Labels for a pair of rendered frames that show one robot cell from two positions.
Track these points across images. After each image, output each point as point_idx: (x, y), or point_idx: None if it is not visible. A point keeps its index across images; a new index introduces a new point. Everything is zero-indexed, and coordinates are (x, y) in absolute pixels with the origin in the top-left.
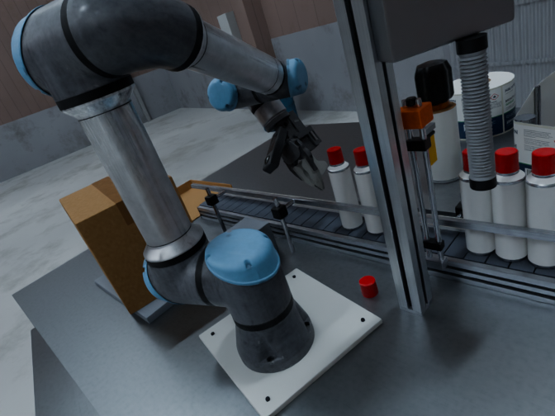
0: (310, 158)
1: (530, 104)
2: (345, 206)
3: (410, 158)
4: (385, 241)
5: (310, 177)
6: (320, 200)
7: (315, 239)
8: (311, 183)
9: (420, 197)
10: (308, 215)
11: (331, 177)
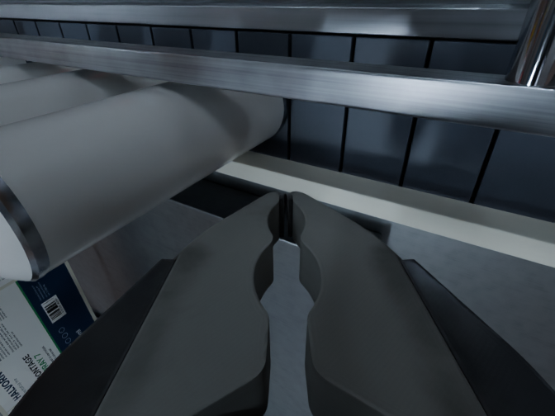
0: (45, 382)
1: (2, 373)
2: (106, 45)
3: (295, 413)
4: (130, 30)
5: (261, 241)
6: (248, 90)
7: (412, 5)
8: (305, 211)
9: None
10: (516, 152)
11: (4, 134)
